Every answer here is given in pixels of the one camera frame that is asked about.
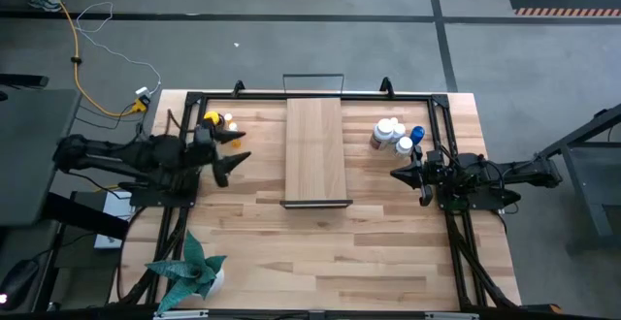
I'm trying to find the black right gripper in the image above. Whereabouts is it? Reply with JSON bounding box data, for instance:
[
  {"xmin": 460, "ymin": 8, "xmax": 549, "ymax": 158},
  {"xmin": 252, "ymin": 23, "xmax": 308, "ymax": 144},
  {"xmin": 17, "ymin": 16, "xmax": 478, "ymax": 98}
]
[{"xmin": 390, "ymin": 144, "xmax": 441, "ymax": 208}]

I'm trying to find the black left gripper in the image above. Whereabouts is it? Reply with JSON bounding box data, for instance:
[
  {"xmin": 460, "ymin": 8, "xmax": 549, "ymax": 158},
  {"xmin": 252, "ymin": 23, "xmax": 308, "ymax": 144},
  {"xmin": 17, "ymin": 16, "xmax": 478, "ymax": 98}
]
[{"xmin": 192, "ymin": 123, "xmax": 252, "ymax": 189}]

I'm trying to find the amber bottle yellow cap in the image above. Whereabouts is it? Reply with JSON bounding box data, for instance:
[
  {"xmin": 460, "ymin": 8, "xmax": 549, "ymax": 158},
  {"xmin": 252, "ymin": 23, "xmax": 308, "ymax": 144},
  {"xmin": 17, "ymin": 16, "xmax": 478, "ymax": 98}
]
[{"xmin": 202, "ymin": 110, "xmax": 225, "ymax": 130}]

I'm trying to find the large white bottle yellow label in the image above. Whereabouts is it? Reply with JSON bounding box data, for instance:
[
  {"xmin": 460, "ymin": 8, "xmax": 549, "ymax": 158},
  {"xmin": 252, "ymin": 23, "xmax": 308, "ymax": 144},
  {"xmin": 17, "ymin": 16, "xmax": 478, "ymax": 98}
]
[{"xmin": 369, "ymin": 117, "xmax": 396, "ymax": 152}]

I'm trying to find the green potted plant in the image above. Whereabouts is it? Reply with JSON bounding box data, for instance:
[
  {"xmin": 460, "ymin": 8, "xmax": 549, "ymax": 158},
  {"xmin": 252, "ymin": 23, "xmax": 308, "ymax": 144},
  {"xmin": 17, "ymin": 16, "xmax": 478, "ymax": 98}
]
[{"xmin": 145, "ymin": 230, "xmax": 228, "ymax": 314}]

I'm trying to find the white box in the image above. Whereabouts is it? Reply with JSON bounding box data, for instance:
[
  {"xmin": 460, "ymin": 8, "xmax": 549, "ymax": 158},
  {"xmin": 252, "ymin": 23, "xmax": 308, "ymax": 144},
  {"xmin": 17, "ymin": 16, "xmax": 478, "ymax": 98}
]
[{"xmin": 93, "ymin": 189, "xmax": 136, "ymax": 251}]

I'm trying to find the white plant pot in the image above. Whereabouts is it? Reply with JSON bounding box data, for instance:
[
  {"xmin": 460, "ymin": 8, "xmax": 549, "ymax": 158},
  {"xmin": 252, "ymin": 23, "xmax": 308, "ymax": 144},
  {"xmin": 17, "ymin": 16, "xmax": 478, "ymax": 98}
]
[{"xmin": 210, "ymin": 268, "xmax": 226, "ymax": 297}]

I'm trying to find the black desk crossbar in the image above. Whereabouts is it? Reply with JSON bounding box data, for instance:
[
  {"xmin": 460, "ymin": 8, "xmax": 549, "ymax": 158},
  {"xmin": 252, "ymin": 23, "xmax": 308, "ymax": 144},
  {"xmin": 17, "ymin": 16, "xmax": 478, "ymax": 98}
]
[{"xmin": 42, "ymin": 192, "xmax": 131, "ymax": 241}]

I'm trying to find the black orange clamp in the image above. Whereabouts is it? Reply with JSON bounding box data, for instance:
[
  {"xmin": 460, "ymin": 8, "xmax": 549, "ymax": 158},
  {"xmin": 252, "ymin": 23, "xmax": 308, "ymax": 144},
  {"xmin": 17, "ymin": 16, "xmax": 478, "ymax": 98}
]
[{"xmin": 519, "ymin": 302, "xmax": 565, "ymax": 316}]

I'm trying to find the grey desk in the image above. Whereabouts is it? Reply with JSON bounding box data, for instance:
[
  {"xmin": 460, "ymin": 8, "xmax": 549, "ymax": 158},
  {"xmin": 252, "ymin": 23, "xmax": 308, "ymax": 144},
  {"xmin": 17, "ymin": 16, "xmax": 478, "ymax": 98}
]
[{"xmin": 0, "ymin": 88, "xmax": 82, "ymax": 228}]

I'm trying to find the black flat bar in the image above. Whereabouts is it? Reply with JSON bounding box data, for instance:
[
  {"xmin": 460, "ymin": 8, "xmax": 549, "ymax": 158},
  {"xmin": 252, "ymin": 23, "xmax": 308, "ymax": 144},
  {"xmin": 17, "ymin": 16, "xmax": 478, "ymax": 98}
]
[{"xmin": 0, "ymin": 73, "xmax": 50, "ymax": 89}]

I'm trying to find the black computer mouse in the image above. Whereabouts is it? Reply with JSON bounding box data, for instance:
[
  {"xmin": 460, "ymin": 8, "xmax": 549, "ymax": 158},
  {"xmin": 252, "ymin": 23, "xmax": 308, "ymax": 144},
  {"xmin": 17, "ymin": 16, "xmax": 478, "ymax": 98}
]
[{"xmin": 0, "ymin": 257, "xmax": 41, "ymax": 306}]

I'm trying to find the thin white cable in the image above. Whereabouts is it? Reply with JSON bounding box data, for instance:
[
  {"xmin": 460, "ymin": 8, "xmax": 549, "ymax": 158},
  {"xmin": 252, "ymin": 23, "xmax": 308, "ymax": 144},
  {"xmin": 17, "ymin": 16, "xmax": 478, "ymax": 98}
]
[{"xmin": 74, "ymin": 1, "xmax": 163, "ymax": 96}]

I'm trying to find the silver aluminium bracket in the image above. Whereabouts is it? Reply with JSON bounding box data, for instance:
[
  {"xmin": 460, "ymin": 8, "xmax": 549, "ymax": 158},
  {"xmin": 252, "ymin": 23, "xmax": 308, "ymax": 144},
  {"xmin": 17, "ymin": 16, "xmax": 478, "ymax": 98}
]
[
  {"xmin": 152, "ymin": 309, "xmax": 211, "ymax": 320},
  {"xmin": 423, "ymin": 311, "xmax": 480, "ymax": 320}
]

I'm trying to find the black metal desk frame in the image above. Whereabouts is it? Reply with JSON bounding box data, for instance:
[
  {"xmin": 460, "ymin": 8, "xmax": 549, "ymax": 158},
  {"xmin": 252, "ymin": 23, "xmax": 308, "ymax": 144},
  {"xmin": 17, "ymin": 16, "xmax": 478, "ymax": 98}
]
[{"xmin": 533, "ymin": 102, "xmax": 621, "ymax": 256}]

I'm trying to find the yellow extension cable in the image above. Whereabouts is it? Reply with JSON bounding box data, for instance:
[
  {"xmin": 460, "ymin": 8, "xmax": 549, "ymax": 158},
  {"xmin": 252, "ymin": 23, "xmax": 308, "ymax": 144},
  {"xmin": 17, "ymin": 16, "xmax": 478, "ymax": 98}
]
[{"xmin": 34, "ymin": 0, "xmax": 142, "ymax": 118}]

